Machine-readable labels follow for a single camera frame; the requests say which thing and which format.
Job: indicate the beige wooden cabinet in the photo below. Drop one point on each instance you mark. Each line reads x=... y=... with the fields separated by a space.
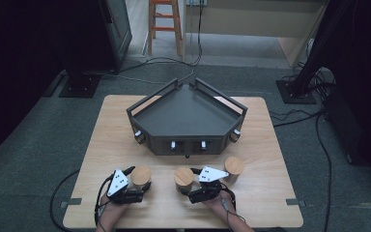
x=238 y=19

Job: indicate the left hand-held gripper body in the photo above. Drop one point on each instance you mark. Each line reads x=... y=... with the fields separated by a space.
x=118 y=183

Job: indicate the person's left hand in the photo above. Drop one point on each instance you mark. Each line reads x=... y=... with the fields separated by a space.
x=111 y=208

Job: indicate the glass jar with wooden lid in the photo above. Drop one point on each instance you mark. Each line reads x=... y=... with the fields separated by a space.
x=140 y=176
x=234 y=166
x=183 y=176

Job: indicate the black metal stand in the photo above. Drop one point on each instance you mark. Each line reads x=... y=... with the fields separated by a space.
x=294 y=92
x=80 y=85

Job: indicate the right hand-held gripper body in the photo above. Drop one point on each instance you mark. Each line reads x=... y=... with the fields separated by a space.
x=211 y=174

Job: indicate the dark grey corner storage rack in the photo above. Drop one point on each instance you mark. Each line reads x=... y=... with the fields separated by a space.
x=186 y=112

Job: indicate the wall socket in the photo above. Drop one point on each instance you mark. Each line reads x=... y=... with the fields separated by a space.
x=194 y=2

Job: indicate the grey tape strip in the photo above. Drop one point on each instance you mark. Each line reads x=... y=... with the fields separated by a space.
x=72 y=201
x=294 y=202

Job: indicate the person's right hand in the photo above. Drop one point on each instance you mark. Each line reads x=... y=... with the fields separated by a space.
x=220 y=204

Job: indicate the orange wooden step ladder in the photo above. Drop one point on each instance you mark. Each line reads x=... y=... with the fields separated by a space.
x=164 y=28

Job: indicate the dark equipment box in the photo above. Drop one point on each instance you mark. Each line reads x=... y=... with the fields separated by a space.
x=351 y=129

